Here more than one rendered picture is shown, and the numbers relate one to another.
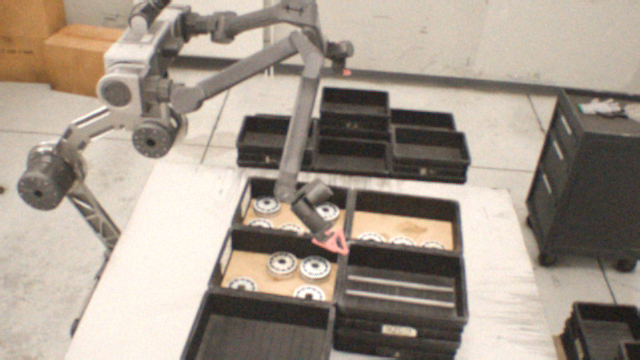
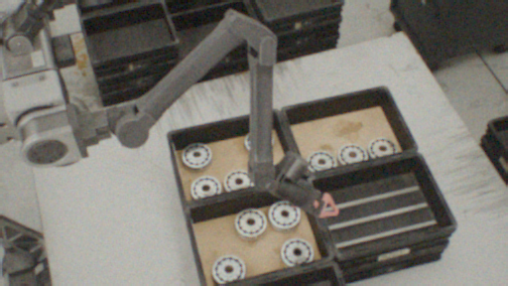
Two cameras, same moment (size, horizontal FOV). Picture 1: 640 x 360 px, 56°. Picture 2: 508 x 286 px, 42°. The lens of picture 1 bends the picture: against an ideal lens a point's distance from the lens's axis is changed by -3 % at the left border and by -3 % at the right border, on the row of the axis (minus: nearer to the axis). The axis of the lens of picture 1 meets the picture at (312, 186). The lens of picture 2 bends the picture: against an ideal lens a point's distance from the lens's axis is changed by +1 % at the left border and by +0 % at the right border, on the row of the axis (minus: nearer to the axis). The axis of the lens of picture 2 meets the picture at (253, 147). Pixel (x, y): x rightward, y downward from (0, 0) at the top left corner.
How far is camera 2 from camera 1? 0.81 m
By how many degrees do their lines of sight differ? 23
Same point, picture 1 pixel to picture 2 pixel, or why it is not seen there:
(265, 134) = (109, 32)
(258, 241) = (217, 209)
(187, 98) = (137, 130)
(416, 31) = not seen: outside the picture
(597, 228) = (477, 26)
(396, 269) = (357, 184)
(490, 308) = (444, 182)
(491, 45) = not seen: outside the picture
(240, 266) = (209, 240)
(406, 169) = (280, 29)
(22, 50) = not seen: outside the picture
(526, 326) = (483, 189)
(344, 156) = (200, 26)
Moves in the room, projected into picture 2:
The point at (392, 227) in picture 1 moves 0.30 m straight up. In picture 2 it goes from (328, 133) to (337, 76)
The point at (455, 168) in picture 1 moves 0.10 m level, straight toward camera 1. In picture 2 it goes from (329, 12) to (332, 27)
